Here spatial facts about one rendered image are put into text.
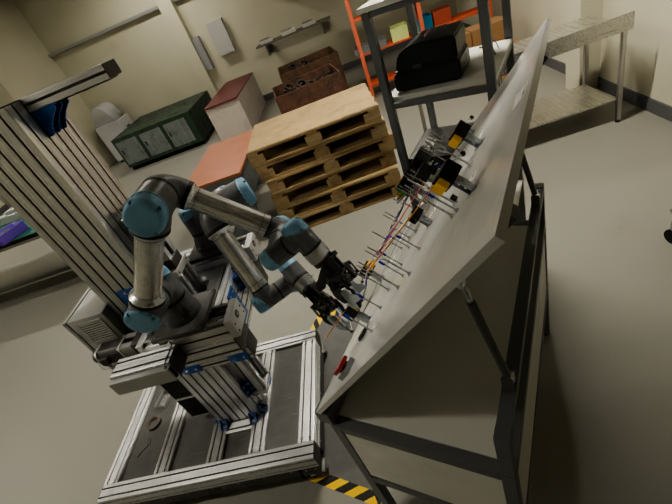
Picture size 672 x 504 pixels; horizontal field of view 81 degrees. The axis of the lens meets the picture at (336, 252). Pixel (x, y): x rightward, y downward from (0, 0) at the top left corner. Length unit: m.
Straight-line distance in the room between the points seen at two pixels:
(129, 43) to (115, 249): 9.34
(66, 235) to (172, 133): 7.36
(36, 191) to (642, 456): 2.61
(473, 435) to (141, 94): 10.53
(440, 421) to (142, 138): 8.57
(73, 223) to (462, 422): 1.53
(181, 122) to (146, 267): 7.66
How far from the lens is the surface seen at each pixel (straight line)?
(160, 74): 10.81
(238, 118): 8.17
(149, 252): 1.30
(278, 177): 3.88
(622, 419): 2.37
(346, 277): 1.24
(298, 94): 6.38
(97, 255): 1.81
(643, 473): 2.27
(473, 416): 1.42
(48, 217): 1.79
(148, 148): 9.36
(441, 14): 7.22
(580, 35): 4.20
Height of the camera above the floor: 2.04
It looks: 34 degrees down
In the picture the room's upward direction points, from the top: 24 degrees counter-clockwise
